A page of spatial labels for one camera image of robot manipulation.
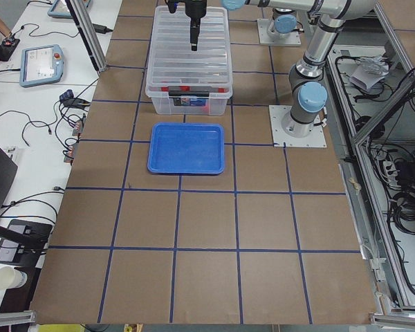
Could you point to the black power adapter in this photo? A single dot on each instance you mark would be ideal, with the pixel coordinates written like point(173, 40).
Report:
point(98, 28)

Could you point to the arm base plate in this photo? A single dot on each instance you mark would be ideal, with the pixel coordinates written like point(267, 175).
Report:
point(288, 133)
point(269, 36)

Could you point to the clear plastic box lid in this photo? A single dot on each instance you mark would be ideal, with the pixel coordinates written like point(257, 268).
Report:
point(190, 48)

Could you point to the blue plastic tray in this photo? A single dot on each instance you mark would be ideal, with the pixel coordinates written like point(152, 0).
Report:
point(186, 148)

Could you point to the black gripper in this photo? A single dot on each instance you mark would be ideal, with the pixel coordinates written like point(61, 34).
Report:
point(195, 8)

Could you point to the white paper cup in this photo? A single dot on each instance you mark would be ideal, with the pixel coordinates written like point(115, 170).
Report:
point(11, 278)

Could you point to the aluminium frame post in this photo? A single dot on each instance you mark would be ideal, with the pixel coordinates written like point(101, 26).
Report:
point(87, 32)

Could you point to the black box latch handle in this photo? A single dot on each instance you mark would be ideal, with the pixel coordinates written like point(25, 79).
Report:
point(192, 94)

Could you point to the clear plastic storage box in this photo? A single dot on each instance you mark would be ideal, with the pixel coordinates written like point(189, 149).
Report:
point(190, 69)

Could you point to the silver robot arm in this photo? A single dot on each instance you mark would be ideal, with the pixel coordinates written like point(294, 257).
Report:
point(309, 96)
point(283, 21)

